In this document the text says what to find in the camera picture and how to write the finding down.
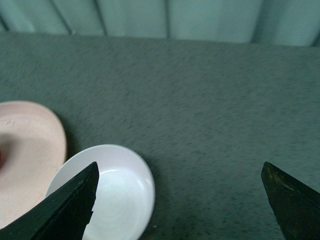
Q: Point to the red apple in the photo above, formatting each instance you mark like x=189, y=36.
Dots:
x=2, y=158

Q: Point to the white curtain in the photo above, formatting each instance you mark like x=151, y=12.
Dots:
x=272, y=22

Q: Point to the pink plate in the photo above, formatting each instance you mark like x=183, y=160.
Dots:
x=35, y=145

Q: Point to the light pink bowl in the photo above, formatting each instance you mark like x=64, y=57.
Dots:
x=125, y=195

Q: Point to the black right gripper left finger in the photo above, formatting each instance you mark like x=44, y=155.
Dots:
x=63, y=215

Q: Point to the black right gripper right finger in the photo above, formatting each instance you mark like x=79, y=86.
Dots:
x=295, y=205

